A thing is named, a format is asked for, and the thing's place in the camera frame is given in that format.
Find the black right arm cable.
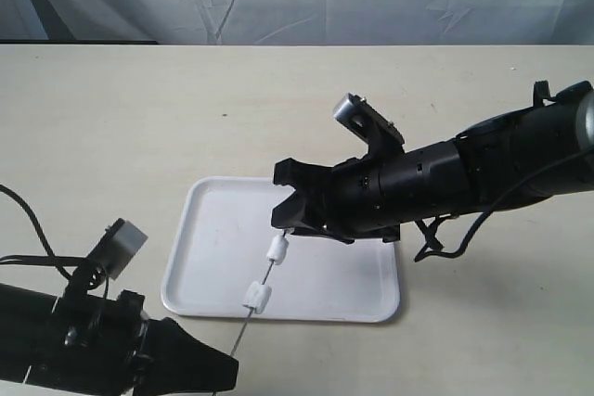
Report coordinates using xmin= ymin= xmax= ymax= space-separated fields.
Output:
xmin=414 ymin=145 xmax=594 ymax=263

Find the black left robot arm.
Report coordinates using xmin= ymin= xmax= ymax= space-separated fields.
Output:
xmin=1 ymin=285 xmax=239 ymax=395

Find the white rectangular plastic tray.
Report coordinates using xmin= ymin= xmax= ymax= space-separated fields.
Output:
xmin=161 ymin=176 xmax=401 ymax=324

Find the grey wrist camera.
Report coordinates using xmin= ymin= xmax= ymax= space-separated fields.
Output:
xmin=333 ymin=93 xmax=405 ymax=159
xmin=87 ymin=218 xmax=148 ymax=280

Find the thin metal skewer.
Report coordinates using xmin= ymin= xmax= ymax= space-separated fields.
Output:
xmin=229 ymin=229 xmax=292 ymax=357

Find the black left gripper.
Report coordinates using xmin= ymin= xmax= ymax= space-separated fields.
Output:
xmin=55 ymin=290 xmax=239 ymax=395

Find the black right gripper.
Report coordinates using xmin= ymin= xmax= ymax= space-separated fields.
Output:
xmin=270 ymin=139 xmax=464 ymax=244

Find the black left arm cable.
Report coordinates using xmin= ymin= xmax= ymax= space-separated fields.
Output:
xmin=0 ymin=185 xmax=112 ymax=304

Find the white marshmallow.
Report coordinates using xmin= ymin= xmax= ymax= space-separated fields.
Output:
xmin=266 ymin=235 xmax=289 ymax=265
xmin=242 ymin=281 xmax=272 ymax=314

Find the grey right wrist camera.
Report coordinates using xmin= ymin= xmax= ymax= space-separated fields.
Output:
xmin=333 ymin=93 xmax=405 ymax=159

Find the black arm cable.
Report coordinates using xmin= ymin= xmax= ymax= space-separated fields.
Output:
xmin=0 ymin=185 xmax=112 ymax=304
xmin=414 ymin=145 xmax=594 ymax=263

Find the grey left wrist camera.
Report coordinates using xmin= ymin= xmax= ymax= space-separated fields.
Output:
xmin=87 ymin=218 xmax=148 ymax=280

